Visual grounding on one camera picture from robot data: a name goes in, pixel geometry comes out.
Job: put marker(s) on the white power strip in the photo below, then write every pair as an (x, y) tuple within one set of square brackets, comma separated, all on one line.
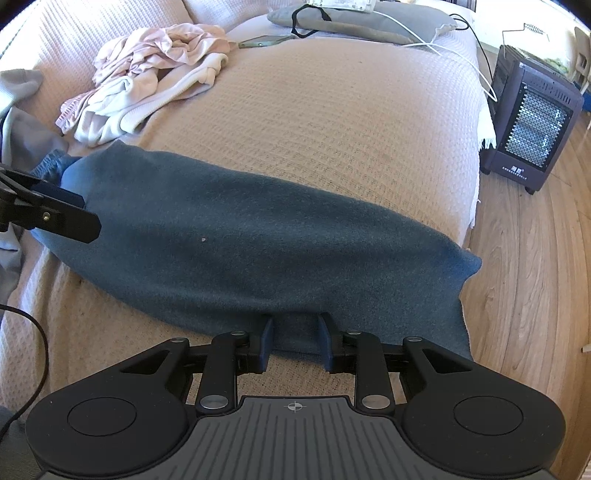
[(341, 5)]

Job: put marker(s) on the dark electric heater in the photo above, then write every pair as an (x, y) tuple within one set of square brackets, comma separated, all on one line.
[(512, 170)]

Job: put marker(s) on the smartphone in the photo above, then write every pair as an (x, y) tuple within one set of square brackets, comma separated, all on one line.
[(265, 42)]

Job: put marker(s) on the grey garment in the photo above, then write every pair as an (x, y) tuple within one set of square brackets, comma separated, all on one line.
[(18, 87)]

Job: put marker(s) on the pink garment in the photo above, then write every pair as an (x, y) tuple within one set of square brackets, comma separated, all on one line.
[(184, 44)]

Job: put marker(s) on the white sweatshirt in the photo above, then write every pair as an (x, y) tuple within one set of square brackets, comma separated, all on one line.
[(180, 85)]

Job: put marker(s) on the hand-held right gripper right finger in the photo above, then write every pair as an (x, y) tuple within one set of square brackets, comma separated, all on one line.
[(325, 344)]

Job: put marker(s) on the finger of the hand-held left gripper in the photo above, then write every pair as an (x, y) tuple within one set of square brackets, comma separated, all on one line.
[(57, 193), (64, 224)]

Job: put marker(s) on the blue fleece pants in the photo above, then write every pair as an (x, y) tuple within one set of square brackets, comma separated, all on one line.
[(254, 240)]

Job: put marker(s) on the grey cushion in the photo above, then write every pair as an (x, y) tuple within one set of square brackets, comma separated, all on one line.
[(369, 23)]

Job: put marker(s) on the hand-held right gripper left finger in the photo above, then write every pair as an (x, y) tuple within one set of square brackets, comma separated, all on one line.
[(265, 341)]

